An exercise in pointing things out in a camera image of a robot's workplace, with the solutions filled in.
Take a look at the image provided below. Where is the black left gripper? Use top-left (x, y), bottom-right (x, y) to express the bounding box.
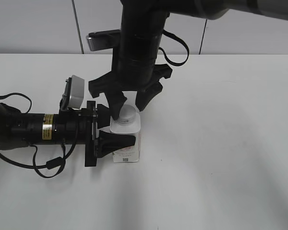
top-left (60, 101), bottom-right (137, 167)

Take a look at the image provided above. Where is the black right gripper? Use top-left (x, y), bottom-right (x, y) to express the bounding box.
top-left (88, 44), bottom-right (172, 120)

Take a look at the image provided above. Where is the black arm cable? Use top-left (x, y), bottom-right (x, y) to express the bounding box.
top-left (0, 92), bottom-right (77, 179)
top-left (158, 29), bottom-right (190, 67)

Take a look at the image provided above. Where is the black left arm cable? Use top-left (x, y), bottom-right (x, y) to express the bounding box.
top-left (0, 92), bottom-right (77, 179)

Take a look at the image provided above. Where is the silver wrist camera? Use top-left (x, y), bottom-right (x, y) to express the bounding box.
top-left (86, 29), bottom-right (120, 52)
top-left (60, 75), bottom-right (84, 110)

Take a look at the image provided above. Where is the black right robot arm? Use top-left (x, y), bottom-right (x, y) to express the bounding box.
top-left (86, 0), bottom-right (288, 120)

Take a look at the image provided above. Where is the white yili changqing bottle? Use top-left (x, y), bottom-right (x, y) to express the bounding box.
top-left (110, 112), bottom-right (141, 163)

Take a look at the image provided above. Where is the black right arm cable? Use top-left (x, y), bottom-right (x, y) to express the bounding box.
top-left (158, 29), bottom-right (190, 67)

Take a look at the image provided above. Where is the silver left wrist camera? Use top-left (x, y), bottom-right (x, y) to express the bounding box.
top-left (60, 75), bottom-right (84, 110)

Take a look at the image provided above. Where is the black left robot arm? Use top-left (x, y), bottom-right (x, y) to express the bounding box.
top-left (0, 94), bottom-right (136, 169)

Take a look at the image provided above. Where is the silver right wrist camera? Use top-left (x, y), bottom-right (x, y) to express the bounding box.
top-left (86, 29), bottom-right (120, 52)

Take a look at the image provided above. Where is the white round bottle cap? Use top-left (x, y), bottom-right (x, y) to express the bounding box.
top-left (117, 104), bottom-right (136, 126)

